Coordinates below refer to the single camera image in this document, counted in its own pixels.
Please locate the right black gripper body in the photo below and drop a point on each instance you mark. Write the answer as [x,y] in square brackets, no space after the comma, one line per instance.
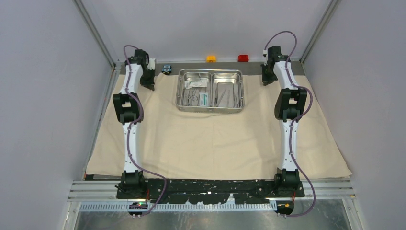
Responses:
[268,75]

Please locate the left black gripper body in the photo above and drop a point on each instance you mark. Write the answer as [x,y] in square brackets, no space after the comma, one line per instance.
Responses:
[146,80]

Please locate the beige cloth wrap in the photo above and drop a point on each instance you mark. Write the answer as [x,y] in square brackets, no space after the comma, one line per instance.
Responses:
[244,145]

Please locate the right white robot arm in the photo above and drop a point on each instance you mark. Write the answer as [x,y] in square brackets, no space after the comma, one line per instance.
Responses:
[289,107]

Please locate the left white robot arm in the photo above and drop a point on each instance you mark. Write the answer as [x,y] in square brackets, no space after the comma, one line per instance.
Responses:
[139,71]

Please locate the small blue owl toy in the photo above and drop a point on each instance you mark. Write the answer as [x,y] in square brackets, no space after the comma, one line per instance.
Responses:
[167,69]

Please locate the red button block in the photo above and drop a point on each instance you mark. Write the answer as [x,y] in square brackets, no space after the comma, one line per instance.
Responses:
[243,58]

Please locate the right steel tray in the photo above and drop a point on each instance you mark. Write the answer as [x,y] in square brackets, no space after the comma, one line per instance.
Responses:
[228,80]

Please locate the steel tray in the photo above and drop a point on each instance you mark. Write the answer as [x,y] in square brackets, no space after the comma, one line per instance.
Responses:
[228,80]
[192,76]

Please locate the left steel tray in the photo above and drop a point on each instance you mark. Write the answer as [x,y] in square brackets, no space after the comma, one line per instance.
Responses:
[192,76]

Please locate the steel tweezers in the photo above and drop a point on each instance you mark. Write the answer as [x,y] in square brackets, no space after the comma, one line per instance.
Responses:
[226,99]

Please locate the white sterile pouch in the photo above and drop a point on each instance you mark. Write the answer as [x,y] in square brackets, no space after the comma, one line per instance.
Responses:
[195,84]

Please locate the green white packet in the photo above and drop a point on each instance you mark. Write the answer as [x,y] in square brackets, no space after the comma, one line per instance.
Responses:
[204,99]

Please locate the yellow button block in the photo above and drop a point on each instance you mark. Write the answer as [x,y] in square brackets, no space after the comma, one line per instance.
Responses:
[211,59]

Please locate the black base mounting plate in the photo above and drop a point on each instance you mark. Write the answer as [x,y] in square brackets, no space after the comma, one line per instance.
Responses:
[208,192]

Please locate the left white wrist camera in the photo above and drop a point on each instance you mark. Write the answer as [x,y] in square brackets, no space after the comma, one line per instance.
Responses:
[151,64]

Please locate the wire mesh steel basket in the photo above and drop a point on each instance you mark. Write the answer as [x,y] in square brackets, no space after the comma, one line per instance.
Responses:
[196,109]

